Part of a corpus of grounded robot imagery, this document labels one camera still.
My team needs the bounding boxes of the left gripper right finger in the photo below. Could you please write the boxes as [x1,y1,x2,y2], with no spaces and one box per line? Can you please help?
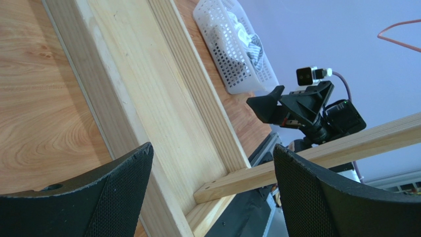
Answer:
[273,145,421,237]

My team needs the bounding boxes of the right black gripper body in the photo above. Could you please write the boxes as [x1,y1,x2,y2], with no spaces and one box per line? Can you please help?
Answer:
[279,81,334,126]

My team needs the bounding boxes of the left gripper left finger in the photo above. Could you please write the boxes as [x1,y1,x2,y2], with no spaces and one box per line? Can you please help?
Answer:
[0,142,154,237]

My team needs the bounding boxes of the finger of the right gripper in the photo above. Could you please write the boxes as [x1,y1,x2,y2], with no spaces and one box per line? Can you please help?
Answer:
[246,85,285,124]

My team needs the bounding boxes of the pink wire hanger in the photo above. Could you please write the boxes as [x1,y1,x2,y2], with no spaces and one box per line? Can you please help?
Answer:
[377,19,421,53]

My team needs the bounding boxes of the blue striped tank top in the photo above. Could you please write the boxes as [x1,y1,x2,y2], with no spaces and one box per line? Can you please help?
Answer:
[245,34,264,71]

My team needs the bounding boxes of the white tank top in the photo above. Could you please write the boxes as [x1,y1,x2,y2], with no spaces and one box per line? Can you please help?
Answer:
[227,11,253,47]

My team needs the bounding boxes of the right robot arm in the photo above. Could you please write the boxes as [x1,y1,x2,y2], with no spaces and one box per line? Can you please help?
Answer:
[246,81,367,153]

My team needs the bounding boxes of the white plastic basket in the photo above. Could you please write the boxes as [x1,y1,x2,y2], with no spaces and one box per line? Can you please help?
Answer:
[193,0,279,94]

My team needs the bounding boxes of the wooden clothes rack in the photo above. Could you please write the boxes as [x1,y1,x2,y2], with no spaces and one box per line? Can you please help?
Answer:
[42,0,421,237]

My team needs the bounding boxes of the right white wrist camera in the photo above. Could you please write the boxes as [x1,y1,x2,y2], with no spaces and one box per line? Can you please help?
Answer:
[296,66,333,86]

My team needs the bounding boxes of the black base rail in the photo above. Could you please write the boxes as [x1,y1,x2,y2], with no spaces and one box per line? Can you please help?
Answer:
[204,131,421,237]

